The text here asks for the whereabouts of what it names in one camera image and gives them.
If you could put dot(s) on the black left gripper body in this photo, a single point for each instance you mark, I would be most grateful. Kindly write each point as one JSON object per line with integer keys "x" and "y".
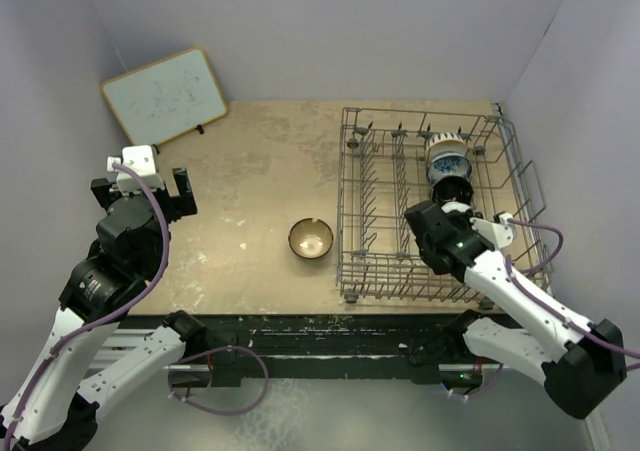
{"x": 181, "y": 205}

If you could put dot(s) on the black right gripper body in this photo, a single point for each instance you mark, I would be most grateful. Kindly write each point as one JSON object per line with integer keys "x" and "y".
{"x": 459, "y": 221}

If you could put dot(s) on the black glossy bowl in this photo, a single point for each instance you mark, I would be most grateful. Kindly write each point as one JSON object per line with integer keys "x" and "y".
{"x": 452, "y": 189}

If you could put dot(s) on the blue patterned bowl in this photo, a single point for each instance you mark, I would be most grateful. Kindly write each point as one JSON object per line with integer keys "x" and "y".
{"x": 445, "y": 166}

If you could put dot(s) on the white orange rimmed striped bowl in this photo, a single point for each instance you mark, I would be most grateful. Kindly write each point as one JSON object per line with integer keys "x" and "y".
{"x": 445, "y": 142}

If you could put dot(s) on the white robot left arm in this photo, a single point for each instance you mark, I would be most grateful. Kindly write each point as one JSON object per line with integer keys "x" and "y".
{"x": 59, "y": 406}

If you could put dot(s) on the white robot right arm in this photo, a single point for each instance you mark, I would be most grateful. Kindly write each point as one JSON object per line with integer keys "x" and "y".
{"x": 578, "y": 362}

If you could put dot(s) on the yellow framed whiteboard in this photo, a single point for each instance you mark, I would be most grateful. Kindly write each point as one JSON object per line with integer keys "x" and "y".
{"x": 163, "y": 100}

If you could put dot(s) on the brown glazed bowl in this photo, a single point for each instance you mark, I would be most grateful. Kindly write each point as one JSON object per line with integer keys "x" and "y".
{"x": 310, "y": 238}

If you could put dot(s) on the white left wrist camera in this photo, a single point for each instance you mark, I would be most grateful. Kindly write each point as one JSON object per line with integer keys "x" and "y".
{"x": 141, "y": 160}

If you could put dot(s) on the grey wire dish rack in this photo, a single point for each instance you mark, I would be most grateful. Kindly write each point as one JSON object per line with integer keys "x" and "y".
{"x": 383, "y": 170}

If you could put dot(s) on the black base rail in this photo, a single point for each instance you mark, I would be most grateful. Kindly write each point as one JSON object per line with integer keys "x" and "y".
{"x": 420, "y": 348}

